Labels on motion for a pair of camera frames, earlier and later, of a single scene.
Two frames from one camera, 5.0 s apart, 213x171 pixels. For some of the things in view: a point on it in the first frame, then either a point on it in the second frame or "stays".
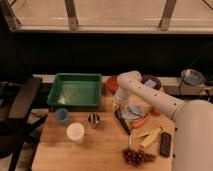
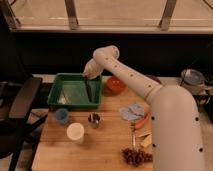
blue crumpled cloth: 133,111 stays
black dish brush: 122,122 → 88,89
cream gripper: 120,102 → 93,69
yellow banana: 149,137 stays
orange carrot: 139,123 stays
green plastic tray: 76,90 stays
